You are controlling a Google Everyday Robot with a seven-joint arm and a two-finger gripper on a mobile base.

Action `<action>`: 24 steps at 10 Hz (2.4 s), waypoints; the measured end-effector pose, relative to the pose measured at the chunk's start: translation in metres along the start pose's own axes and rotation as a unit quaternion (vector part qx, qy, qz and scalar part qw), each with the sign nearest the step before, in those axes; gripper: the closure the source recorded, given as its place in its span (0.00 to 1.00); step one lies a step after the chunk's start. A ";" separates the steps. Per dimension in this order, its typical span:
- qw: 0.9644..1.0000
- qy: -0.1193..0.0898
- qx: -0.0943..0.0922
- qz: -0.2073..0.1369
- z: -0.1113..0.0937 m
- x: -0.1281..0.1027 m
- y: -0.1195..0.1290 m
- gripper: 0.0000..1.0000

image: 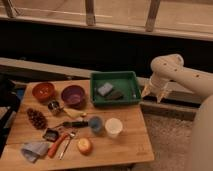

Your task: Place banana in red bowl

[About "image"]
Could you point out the blue cup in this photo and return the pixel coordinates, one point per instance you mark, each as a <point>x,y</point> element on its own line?
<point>96,125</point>

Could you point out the yellow banana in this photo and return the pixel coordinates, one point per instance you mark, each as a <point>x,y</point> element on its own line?
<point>73,113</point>

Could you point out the orange handled tool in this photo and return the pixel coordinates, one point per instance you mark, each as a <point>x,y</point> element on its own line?
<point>52,150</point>

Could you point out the dark chair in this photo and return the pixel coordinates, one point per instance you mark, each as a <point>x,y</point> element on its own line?
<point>7,99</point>

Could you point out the green plastic bin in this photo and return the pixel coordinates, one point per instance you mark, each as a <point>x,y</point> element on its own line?
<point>124,81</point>

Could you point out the orange apple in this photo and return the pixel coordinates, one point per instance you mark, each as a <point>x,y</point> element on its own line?
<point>84,146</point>

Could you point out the small dark tray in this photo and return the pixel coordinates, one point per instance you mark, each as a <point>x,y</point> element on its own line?
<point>51,135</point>

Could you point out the grey folded cloth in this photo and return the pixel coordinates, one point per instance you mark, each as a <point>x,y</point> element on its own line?
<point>32,151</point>

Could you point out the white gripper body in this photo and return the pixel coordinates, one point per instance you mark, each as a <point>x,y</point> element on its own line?
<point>158,83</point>

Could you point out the white cup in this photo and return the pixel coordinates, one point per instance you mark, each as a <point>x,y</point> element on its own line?
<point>113,127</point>

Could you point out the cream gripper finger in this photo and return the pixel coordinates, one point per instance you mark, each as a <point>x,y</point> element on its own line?
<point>162,94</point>
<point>146,91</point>

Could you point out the brown pine cone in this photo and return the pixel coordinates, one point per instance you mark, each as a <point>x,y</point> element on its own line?
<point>37,119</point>

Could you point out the grey sponge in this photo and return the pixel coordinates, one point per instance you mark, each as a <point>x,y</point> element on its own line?
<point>105,89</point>

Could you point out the purple bowl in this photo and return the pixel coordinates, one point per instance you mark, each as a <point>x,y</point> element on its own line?
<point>73,96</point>

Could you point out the red bowl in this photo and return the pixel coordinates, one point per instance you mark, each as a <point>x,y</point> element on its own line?
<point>43,92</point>

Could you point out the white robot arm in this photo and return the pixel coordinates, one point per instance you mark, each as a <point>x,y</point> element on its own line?
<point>171,67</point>

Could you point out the metal spoon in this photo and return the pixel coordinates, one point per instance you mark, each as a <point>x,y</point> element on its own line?
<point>71,136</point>

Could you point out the small metal cup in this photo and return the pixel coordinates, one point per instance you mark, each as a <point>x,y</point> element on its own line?
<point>54,107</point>

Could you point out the dark object in bin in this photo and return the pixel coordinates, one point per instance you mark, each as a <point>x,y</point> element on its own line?
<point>115,95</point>

